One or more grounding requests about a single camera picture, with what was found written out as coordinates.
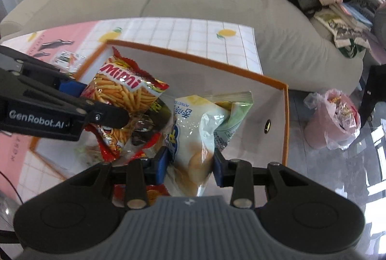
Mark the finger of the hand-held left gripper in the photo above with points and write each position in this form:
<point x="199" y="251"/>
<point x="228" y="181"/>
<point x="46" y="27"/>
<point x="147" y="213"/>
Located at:
<point x="72" y="88"/>
<point x="99" y="115"/>

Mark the orange cardboard box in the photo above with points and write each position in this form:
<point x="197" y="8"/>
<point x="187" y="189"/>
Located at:
<point x="211" y="76"/>

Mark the white yellow chips packet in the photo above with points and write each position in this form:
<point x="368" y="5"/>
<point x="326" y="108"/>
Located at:
<point x="193" y="133"/>

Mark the white carrot print packet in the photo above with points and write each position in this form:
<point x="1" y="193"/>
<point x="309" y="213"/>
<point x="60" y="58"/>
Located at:
<point x="64" y="58"/>

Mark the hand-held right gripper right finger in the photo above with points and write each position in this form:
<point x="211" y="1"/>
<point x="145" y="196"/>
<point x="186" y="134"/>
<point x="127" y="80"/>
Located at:
<point x="218" y="169"/>

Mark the black hanging garment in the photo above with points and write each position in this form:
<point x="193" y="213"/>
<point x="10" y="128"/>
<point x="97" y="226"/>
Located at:
<point x="372" y="88"/>

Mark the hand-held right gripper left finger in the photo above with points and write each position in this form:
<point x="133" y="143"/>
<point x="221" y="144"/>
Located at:
<point x="161" y="163"/>

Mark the black yellow print packet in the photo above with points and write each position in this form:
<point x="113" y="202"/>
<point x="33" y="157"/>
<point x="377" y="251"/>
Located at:
<point x="156" y="115"/>

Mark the pink trash bin with bag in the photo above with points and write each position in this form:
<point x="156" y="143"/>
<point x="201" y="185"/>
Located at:
<point x="319" y="127"/>

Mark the red fries snack packet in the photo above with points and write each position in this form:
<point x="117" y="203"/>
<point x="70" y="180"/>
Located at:
<point x="120" y="91"/>

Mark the red cartoon snack packet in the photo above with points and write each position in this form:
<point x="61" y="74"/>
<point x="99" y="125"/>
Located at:
<point x="156" y="191"/>

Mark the pale green snack packet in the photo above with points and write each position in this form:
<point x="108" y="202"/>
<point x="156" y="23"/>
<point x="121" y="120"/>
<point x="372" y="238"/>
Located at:
<point x="238" y="115"/>

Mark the lemon print tablecloth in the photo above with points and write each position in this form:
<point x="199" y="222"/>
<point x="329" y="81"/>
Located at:
<point x="181" y="33"/>

